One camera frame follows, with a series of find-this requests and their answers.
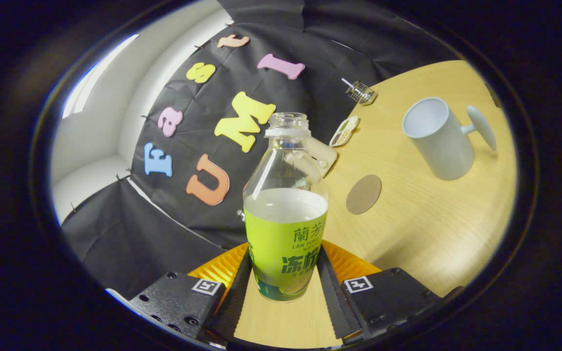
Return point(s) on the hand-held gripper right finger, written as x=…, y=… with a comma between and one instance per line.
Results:
x=334, y=302

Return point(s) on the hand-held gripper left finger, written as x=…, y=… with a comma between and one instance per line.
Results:
x=234, y=302

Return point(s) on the juice bottle with green label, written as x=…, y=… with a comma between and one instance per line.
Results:
x=283, y=243

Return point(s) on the round brown coaster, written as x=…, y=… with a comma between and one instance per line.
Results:
x=364, y=194

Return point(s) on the white cup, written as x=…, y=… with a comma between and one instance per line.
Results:
x=444, y=146

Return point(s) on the wooden table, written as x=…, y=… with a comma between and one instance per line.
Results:
x=432, y=234

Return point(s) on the white toaster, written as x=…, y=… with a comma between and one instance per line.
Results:
x=326, y=156

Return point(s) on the white divided tray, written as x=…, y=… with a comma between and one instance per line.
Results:
x=343, y=131

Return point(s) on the white straw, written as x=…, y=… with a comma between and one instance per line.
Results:
x=347, y=82

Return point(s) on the ceiling light panel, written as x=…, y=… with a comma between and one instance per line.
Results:
x=95, y=73

